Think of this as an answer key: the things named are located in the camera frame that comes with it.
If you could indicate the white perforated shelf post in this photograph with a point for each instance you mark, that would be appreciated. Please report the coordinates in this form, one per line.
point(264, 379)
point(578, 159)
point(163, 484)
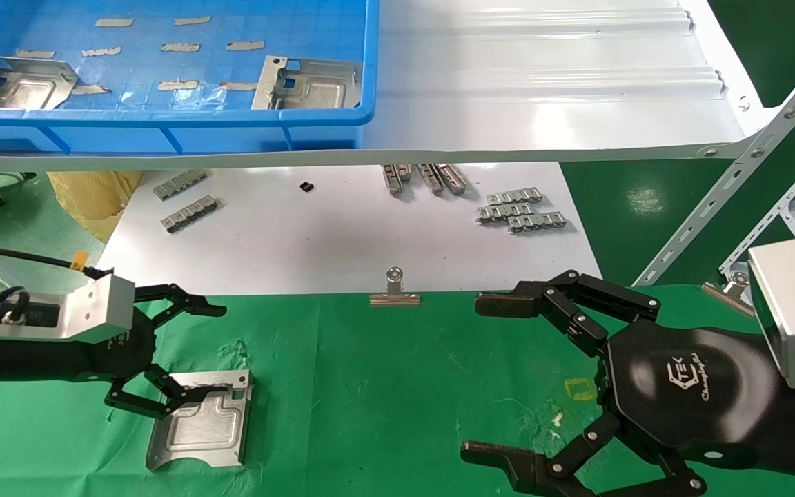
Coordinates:
point(735, 172)

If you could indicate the stamped sheet metal bracket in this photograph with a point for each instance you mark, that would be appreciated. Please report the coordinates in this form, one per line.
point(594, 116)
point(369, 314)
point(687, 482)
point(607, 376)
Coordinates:
point(321, 86)
point(25, 86)
point(197, 435)

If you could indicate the silver binder clip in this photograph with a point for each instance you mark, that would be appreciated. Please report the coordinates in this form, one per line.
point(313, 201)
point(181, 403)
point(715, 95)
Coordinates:
point(729, 293)
point(394, 298)

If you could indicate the grey metal connector strip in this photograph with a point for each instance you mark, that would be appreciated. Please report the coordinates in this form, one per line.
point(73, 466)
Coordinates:
point(190, 214)
point(504, 212)
point(515, 197)
point(180, 185)
point(537, 221)

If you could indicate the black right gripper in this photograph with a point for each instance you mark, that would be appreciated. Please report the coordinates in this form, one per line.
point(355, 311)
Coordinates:
point(687, 393)

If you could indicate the grey metal rail piece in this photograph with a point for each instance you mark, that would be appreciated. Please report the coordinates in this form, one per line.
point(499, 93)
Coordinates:
point(392, 181)
point(430, 179)
point(451, 178)
point(405, 172)

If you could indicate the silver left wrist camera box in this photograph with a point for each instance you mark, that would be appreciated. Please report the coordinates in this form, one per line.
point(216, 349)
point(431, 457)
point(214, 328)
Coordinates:
point(87, 310)

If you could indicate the clear plastic film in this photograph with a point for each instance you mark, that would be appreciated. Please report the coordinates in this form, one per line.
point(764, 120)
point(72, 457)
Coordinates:
point(201, 100)

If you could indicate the yellow plastic bag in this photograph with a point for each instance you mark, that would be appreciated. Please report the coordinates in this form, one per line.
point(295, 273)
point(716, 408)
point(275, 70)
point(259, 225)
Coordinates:
point(90, 200)

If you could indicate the beige tape strip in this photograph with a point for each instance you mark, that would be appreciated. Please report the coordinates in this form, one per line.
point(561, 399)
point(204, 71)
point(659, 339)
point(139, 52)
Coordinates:
point(245, 45)
point(180, 47)
point(114, 22)
point(34, 54)
point(90, 90)
point(178, 85)
point(237, 86)
point(101, 51)
point(192, 20)

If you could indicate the white shelf board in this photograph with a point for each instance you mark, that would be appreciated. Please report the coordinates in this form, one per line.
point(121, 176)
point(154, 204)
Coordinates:
point(542, 103)

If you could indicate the blue plastic bin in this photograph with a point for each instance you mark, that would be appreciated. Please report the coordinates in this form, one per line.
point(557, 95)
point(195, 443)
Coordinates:
point(163, 138)

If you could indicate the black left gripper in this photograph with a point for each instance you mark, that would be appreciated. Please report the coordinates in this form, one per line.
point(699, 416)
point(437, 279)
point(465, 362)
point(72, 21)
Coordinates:
point(38, 359)

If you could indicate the white perforated shelf brace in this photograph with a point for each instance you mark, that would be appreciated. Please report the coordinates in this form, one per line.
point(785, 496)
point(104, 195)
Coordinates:
point(777, 214)

